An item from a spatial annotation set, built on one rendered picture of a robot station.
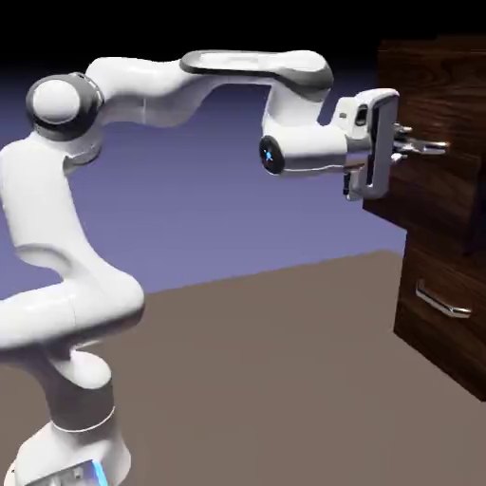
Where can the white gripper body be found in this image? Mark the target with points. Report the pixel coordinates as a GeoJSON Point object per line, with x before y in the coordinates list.
{"type": "Point", "coordinates": [383, 152]}

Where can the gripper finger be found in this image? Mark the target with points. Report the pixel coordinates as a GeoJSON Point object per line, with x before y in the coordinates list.
{"type": "Point", "coordinates": [398, 156]}
{"type": "Point", "coordinates": [401, 128]}

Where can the dark wood cabinet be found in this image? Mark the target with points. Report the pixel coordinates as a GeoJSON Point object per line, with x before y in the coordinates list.
{"type": "Point", "coordinates": [436, 341]}

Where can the dark wood drawer front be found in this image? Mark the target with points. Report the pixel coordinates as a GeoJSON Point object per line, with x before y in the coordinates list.
{"type": "Point", "coordinates": [436, 349]}
{"type": "Point", "coordinates": [429, 190]}

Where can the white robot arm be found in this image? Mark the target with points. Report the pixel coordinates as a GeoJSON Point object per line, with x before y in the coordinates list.
{"type": "Point", "coordinates": [114, 87]}

